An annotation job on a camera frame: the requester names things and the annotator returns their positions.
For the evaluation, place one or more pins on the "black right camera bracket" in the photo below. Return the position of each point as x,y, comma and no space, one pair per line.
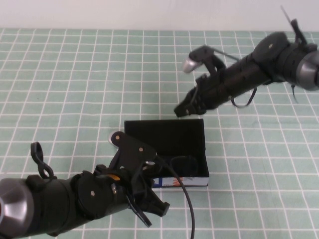
214,63

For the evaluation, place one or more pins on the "dark thin-framed glasses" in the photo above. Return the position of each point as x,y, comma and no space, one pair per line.
184,165

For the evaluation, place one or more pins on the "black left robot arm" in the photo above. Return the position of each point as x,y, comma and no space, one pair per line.
62,199

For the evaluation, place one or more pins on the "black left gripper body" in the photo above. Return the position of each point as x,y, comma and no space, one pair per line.
134,189

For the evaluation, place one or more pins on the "black zip tie tail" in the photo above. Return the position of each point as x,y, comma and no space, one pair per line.
293,90

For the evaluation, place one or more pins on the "green white checked tablecloth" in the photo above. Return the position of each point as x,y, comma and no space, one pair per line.
74,74

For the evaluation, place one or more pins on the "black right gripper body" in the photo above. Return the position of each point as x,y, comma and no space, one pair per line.
214,92

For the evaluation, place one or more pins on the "black printed glasses case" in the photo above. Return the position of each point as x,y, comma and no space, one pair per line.
164,137

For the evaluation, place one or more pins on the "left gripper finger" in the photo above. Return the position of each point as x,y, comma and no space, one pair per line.
142,215
159,204

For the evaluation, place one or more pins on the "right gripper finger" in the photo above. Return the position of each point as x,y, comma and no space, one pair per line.
187,104
199,108

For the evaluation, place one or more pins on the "black left camera bracket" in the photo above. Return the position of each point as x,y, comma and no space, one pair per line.
132,152

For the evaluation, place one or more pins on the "black camera bracket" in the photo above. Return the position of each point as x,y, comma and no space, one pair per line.
214,63
132,152

